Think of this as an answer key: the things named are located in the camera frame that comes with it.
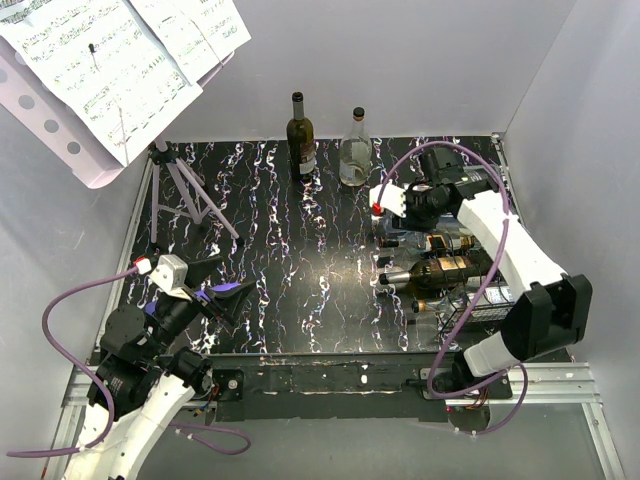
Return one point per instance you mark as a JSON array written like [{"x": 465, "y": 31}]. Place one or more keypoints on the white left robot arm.
[{"x": 112, "y": 447}]

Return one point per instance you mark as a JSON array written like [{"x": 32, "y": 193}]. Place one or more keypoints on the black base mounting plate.
[{"x": 277, "y": 387}]

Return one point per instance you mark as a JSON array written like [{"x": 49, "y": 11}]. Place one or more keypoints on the large sheet music page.
[{"x": 101, "y": 61}]

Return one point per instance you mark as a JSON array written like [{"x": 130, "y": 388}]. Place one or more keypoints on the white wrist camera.
[
  {"x": 391, "y": 199},
  {"x": 169, "y": 276}
]

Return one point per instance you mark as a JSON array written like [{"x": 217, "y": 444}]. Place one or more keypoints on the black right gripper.
[{"x": 410, "y": 223}]

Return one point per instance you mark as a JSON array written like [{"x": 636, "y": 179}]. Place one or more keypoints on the purple marker pen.
[{"x": 223, "y": 292}]

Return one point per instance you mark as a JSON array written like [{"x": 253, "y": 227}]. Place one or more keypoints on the small sheet music page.
[{"x": 198, "y": 35}]

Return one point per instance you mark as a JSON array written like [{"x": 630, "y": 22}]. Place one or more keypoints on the clear bottle black cork cap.
[{"x": 355, "y": 152}]

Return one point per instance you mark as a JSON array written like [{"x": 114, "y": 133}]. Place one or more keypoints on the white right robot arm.
[{"x": 551, "y": 307}]

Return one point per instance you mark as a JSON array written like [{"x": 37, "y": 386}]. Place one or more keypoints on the clear flask black gold label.
[{"x": 428, "y": 242}]

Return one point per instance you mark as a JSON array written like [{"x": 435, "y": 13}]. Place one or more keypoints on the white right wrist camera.
[{"x": 391, "y": 199}]

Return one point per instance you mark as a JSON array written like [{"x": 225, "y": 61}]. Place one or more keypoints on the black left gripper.
[{"x": 228, "y": 302}]

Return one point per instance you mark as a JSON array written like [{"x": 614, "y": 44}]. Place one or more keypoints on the green wine bottle silver neck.
[{"x": 440, "y": 273}]

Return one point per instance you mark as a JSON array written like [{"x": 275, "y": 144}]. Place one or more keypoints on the dark brown wine bottle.
[{"x": 300, "y": 141}]

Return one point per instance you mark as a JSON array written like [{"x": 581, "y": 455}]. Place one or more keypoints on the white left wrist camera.
[{"x": 169, "y": 276}]

